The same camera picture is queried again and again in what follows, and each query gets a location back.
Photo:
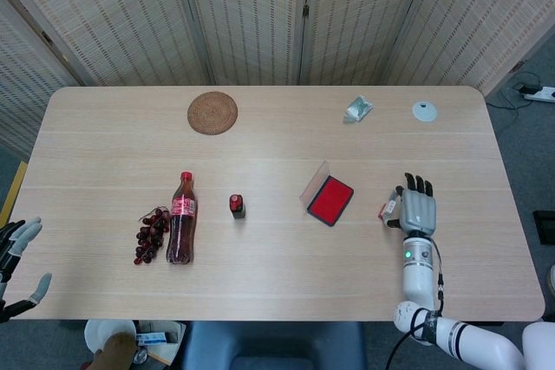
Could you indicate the grey black right robot hand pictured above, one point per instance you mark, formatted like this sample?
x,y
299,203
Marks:
x,y
418,209

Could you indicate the grey black left robot hand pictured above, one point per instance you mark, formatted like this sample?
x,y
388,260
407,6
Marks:
x,y
21,235

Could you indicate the small pink object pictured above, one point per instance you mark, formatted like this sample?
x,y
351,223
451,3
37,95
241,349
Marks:
x,y
385,209

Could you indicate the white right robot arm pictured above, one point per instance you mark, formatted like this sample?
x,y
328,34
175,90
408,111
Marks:
x,y
418,274

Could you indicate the red ink pad clear lid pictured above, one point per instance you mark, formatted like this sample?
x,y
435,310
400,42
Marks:
x,y
331,203

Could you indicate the small red-capped bottle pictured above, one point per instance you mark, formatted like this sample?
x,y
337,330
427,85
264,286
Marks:
x,y
237,207

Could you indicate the crumpled white green tissue pack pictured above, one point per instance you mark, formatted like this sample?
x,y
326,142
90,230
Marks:
x,y
358,108

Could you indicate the white round plate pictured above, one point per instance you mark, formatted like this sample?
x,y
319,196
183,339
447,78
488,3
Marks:
x,y
102,331

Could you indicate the dark red grape bunch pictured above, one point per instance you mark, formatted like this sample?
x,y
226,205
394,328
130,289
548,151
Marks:
x,y
149,233

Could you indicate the black flat floor box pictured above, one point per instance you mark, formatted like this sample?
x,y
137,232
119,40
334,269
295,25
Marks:
x,y
546,227

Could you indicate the brown bread loaf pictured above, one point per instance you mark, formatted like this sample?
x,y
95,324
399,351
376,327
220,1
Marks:
x,y
115,352

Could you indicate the cola bottle red label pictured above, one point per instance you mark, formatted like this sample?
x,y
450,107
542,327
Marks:
x,y
182,227

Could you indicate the small blue white box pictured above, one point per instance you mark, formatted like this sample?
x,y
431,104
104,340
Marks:
x,y
152,339

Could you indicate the white power strip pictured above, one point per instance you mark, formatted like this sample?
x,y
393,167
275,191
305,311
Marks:
x,y
542,93

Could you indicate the dark blue padded seat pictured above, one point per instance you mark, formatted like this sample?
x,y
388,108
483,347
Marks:
x,y
273,344

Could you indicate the round woven rattan coaster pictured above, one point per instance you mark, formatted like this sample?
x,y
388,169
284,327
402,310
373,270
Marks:
x,y
212,112

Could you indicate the woven folding screen white frame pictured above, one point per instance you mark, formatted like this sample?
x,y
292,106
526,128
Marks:
x,y
243,14

